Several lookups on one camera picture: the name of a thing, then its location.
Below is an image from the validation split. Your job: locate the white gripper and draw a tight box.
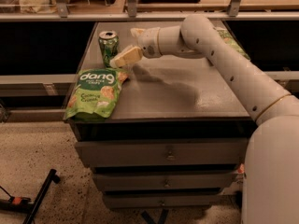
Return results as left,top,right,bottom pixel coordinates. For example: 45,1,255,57
109,27,162,68

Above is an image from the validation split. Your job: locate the green soda can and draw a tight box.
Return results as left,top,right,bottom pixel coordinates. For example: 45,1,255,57
98,30,119,68

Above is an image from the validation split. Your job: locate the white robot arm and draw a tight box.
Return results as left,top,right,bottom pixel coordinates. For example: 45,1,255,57
110,14,299,224

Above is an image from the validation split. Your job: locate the green dang rice chip bag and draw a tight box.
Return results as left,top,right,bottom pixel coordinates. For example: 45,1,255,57
64,68,129,121

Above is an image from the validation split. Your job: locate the green snack bag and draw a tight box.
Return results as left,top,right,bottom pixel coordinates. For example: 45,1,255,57
216,27,249,60

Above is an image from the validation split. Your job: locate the grey drawer cabinet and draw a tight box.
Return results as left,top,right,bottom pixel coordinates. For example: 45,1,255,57
63,20,260,211

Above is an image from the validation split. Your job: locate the top grey drawer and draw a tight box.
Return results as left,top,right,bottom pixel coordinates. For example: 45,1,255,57
75,138,248,167

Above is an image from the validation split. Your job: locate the grey drawer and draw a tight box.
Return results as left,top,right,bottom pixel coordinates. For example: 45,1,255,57
93,172,236,191
75,138,248,167
103,194,228,209

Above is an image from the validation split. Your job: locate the middle grey drawer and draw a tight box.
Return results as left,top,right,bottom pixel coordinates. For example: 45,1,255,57
93,172,236,191

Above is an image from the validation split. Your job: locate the black stand leg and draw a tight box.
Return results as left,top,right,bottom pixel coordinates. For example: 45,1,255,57
22,169,60,224

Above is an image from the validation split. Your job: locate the bottom grey drawer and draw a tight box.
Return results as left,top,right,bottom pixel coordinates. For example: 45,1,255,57
103,194,228,209

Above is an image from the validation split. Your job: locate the black tool with orange band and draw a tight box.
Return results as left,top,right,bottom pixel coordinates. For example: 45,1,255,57
0,186,33,213

